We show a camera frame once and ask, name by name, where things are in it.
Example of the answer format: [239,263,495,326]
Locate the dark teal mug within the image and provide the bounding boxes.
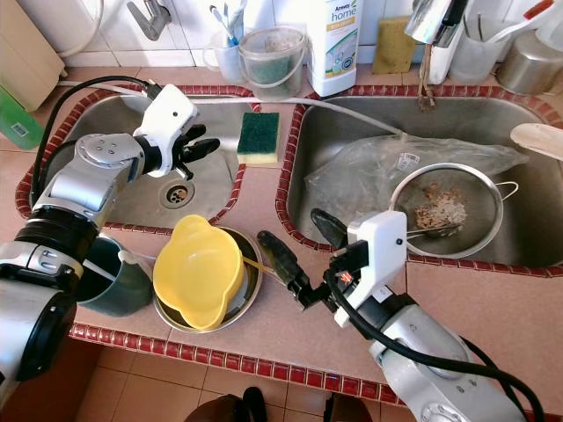
[75,233,155,319]

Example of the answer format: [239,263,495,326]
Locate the wooden spatula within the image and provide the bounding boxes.
[510,123,563,163]

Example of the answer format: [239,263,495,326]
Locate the clear plastic bucket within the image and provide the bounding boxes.
[238,26,311,100]

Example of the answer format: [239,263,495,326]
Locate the white bottle with green cap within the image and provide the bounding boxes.
[427,42,457,86]

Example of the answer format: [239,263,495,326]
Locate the green dish soap bottle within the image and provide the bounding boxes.
[0,84,45,150]

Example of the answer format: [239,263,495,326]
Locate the green scouring pad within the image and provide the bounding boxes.
[248,57,302,89]

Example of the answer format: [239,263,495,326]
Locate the clear plastic bag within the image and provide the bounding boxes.
[303,134,529,231]

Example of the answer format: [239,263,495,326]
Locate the yellow plastic bowl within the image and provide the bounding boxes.
[152,215,245,331]

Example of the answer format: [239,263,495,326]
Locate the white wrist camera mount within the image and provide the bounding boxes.
[132,84,200,177]
[333,209,410,328]

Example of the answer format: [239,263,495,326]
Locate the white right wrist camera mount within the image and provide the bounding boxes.
[333,209,410,328]

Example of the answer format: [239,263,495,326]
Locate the white utensil with green spot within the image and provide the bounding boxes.
[84,249,139,282]

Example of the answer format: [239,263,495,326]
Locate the stainless steel sink basin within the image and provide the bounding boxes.
[281,95,563,267]
[25,92,252,231]

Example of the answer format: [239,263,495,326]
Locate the metal spoon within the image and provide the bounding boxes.
[240,255,318,309]

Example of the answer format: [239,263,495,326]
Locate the white detergent bottle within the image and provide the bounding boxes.
[308,0,362,98]

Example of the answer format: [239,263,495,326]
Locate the metal sink drain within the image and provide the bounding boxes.
[160,180,196,209]

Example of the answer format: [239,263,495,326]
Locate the clear plastic container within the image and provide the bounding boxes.
[449,13,533,86]

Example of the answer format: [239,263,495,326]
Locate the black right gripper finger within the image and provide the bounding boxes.
[257,230,320,309]
[310,208,355,251]

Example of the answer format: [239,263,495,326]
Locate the brown string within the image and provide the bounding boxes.
[416,44,436,113]

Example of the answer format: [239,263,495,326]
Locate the stainless steel bowl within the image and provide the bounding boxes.
[151,227,265,335]

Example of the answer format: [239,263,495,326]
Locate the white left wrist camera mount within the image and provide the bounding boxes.
[132,84,200,177]

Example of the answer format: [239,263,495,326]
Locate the metal wall tap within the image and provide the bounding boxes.
[128,0,172,42]

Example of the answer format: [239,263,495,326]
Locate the food scraps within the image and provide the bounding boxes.
[413,183,467,231]

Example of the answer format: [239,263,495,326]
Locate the metal mesh strainer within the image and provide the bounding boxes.
[389,163,520,260]

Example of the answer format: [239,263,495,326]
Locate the clear toothbrush cup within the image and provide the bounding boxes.
[202,33,243,84]

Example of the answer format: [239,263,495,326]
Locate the black robot right foot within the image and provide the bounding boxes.
[324,391,384,422]

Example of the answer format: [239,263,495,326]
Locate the chrome kitchen faucet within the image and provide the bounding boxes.
[405,0,469,47]

